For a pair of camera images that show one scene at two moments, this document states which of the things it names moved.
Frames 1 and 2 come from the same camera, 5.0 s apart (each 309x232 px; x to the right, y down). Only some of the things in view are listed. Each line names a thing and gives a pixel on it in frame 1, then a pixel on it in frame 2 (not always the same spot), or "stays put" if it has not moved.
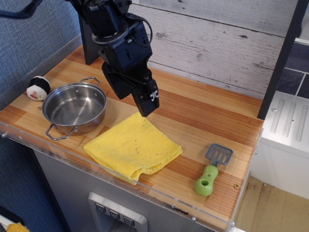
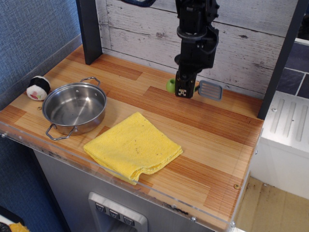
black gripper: x=126 y=67 -> x=197 y=55
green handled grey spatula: x=218 y=154 -> x=209 y=90
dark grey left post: x=92 y=51 stays put
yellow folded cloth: x=136 y=145 stays put
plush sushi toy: x=38 y=88 stays put
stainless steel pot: x=81 y=105 stays put
